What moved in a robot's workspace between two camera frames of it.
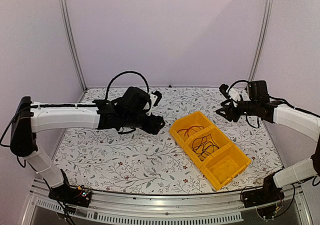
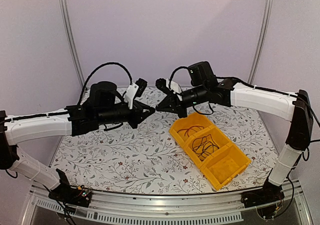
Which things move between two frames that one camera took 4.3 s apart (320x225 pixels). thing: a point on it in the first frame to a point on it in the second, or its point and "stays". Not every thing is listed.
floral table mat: x=106 y=161 stays
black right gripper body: x=251 y=109 to x=200 y=94
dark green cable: x=203 y=146 stays
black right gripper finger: x=226 y=102 to x=166 y=104
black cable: x=204 y=146 stays
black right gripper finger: x=228 y=112 to x=181 y=112
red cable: x=190 y=128 stays
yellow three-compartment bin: x=219 y=160 stays
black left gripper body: x=152 y=127 to x=110 y=117
